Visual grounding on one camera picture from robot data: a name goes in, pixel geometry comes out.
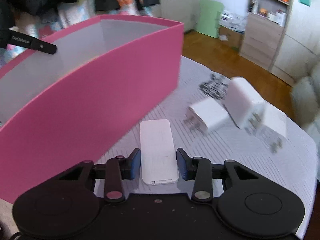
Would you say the pink cardboard box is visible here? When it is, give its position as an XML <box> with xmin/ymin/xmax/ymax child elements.
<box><xmin>1</xmin><ymin>15</ymin><xmax>184</xmax><ymax>203</ymax></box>

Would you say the cardboard box on floor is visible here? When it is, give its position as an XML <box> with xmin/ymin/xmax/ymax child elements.
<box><xmin>219</xmin><ymin>26</ymin><xmax>244</xmax><ymax>51</ymax></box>

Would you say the white patterned tablecloth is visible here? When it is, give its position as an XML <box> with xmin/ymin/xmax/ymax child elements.
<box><xmin>96</xmin><ymin>55</ymin><xmax>320</xmax><ymax>239</ymax></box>

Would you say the white rounded charger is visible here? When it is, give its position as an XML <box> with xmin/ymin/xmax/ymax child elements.
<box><xmin>223</xmin><ymin>77</ymin><xmax>266</xmax><ymax>129</ymax></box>

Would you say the slim white remote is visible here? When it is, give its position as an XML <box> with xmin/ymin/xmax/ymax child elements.
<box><xmin>140</xmin><ymin>119</ymin><xmax>179</xmax><ymax>185</ymax></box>

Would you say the light wood wardrobe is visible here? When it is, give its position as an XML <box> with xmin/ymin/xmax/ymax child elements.
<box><xmin>271</xmin><ymin>0</ymin><xmax>319</xmax><ymax>86</ymax></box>

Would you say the grey puffer jacket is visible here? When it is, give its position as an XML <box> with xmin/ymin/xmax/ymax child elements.
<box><xmin>291</xmin><ymin>61</ymin><xmax>319</xmax><ymax>141</ymax></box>

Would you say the wooden shelf cabinet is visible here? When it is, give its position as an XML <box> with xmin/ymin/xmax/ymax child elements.
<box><xmin>239</xmin><ymin>0</ymin><xmax>292</xmax><ymax>71</ymax></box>

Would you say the white charger with prongs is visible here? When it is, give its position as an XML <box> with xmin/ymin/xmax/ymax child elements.
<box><xmin>255</xmin><ymin>102</ymin><xmax>287</xmax><ymax>153</ymax></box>

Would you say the small white charger cube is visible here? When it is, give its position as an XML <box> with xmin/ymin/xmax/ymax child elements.
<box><xmin>184</xmin><ymin>97</ymin><xmax>229</xmax><ymax>135</ymax></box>

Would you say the green folding table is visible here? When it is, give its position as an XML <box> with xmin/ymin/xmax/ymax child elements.
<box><xmin>195</xmin><ymin>0</ymin><xmax>224</xmax><ymax>38</ymax></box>

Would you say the white plastic package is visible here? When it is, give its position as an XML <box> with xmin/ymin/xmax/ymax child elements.
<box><xmin>219</xmin><ymin>10</ymin><xmax>248</xmax><ymax>33</ymax></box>

